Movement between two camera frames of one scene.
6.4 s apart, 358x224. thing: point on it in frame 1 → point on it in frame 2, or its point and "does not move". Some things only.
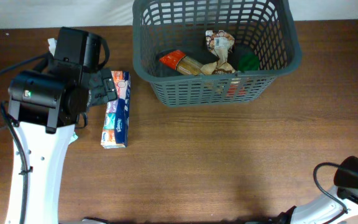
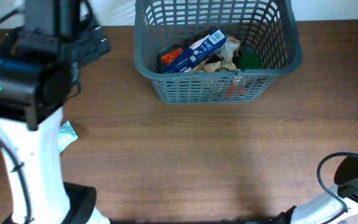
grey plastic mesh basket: x=163 y=28 does not move
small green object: x=248 y=61 does not move
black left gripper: x=105 y=86 → x=94 y=43
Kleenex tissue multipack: x=116 y=127 → x=197 y=54
